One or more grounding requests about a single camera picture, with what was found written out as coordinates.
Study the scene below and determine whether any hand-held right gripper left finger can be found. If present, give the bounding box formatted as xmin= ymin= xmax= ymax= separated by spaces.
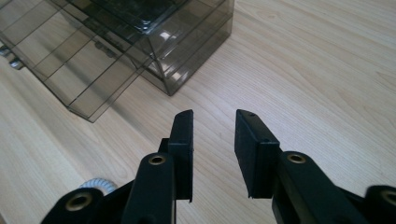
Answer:
xmin=159 ymin=109 xmax=194 ymax=203

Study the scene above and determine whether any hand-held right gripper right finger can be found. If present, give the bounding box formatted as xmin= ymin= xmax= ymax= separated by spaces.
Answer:
xmin=233 ymin=108 xmax=283 ymax=200

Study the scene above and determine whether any white ribbed round object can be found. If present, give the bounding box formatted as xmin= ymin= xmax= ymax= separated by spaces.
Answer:
xmin=78 ymin=177 xmax=119 ymax=196

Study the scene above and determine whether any smoky transparent drawer cabinet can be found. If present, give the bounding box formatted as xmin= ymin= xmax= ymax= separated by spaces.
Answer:
xmin=50 ymin=0 xmax=235 ymax=97

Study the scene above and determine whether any smoky transparent plastic drawer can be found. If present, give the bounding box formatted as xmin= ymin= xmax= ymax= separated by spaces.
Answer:
xmin=0 ymin=0 xmax=154 ymax=123

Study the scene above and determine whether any small silver metal object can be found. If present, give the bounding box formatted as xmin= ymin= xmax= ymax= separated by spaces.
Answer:
xmin=0 ymin=44 xmax=26 ymax=71

